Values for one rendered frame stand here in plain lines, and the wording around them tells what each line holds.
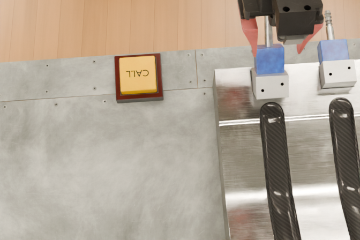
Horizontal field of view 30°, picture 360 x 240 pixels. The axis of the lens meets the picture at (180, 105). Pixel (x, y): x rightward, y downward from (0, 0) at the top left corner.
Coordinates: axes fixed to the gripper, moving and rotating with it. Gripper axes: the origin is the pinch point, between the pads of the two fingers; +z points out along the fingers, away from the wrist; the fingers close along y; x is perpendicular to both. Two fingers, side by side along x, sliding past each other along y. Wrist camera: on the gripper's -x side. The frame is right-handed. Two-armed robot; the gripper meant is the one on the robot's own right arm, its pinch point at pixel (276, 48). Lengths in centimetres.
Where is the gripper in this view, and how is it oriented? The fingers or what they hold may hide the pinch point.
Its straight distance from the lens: 96.5
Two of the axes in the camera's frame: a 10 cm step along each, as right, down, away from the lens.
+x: -0.5, -7.0, 7.1
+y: 10.0, -0.7, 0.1
